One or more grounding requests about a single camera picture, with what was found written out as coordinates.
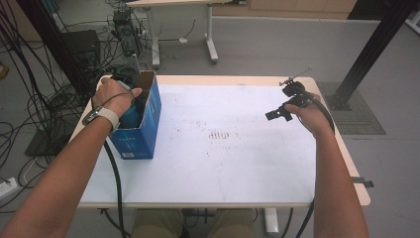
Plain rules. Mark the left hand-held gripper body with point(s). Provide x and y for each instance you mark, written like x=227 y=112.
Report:
x=125 y=72

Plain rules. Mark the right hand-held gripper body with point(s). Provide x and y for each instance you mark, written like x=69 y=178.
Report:
x=295 y=91

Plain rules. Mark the blue round object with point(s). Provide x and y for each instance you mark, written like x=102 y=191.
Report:
x=130 y=119

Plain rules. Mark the blue cardboard box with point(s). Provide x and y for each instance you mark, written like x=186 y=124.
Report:
x=145 y=139

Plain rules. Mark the person's left hand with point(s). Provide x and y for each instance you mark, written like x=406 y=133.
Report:
x=110 y=94

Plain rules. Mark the person's right hand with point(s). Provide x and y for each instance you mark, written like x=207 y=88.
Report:
x=313 y=120

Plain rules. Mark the dark electronics unit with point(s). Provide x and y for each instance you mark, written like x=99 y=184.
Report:
x=125 y=33

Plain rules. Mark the black computer tower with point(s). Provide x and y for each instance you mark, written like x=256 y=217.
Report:
x=82 y=46

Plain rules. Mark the light wooden table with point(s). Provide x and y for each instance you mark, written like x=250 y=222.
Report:
x=231 y=80

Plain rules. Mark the white power plug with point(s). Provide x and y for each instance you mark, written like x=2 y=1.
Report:
x=183 y=40

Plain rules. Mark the grey floor mat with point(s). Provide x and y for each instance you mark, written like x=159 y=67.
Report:
x=363 y=119

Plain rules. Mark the white adjustable desk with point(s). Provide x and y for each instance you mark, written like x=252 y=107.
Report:
x=211 y=43

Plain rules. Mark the white table leg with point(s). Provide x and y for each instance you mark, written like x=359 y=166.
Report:
x=271 y=221

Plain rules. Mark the person's right leg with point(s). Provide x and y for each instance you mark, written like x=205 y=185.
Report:
x=232 y=224

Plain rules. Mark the person's leg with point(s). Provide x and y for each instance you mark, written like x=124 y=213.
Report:
x=232 y=224
x=158 y=224

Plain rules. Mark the person's left leg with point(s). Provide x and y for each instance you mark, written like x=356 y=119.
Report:
x=158 y=224

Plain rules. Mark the white power strip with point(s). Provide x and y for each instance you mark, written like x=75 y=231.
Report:
x=8 y=188

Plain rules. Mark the black aluminium frame post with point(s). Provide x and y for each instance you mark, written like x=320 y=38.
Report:
x=52 y=39
x=373 y=46

